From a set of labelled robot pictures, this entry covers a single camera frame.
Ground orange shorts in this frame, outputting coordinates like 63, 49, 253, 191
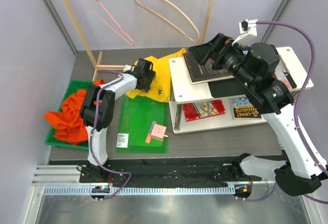
43, 79, 106, 146

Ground green plastic tray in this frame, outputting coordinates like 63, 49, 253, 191
45, 79, 95, 150

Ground illustrated red castle book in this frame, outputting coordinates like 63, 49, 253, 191
274, 65, 292, 90

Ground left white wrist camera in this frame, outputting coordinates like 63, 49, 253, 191
122, 65, 135, 73

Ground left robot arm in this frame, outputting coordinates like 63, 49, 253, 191
80, 58, 156, 182

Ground white two-tier shelf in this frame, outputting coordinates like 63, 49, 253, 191
169, 47, 307, 134

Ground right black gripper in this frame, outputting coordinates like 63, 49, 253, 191
189, 33, 256, 89

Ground red treehouse book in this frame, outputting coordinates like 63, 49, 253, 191
182, 100, 226, 122

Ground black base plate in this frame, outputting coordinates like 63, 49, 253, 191
76, 157, 261, 188

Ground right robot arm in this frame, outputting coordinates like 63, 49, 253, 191
188, 33, 327, 196

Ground orange blue highlighter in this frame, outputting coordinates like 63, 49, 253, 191
145, 121, 157, 144

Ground pink cube power adapter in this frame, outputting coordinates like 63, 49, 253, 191
150, 124, 168, 142

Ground green clipboard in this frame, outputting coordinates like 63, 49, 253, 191
116, 96, 169, 154

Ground aluminium rail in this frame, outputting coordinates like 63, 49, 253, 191
33, 158, 266, 193

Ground white wooden hanger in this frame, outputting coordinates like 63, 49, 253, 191
132, 0, 200, 44

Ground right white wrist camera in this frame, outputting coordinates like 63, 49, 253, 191
232, 19, 258, 46

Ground pink wire hanger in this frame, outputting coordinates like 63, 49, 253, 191
81, 0, 135, 46

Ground yellow shorts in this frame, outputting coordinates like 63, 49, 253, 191
127, 48, 187, 103

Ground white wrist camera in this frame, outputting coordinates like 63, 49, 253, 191
122, 65, 135, 73
232, 19, 258, 46

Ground black hardcover book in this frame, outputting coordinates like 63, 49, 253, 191
183, 52, 233, 85

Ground black yellow treehouse book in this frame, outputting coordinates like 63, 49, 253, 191
231, 96, 261, 119

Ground wooden clothes rack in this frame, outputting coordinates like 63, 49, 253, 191
62, 0, 214, 80

